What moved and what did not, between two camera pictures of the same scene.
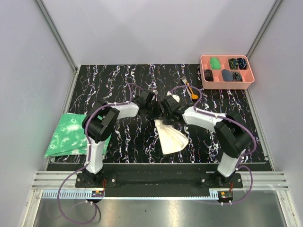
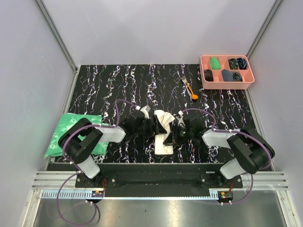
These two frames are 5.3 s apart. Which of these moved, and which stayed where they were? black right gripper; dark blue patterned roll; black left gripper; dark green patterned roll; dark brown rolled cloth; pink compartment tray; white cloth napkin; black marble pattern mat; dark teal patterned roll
Moved: white cloth napkin; black right gripper; black left gripper
Stayed: pink compartment tray; black marble pattern mat; dark brown rolled cloth; dark blue patterned roll; dark green patterned roll; dark teal patterned roll
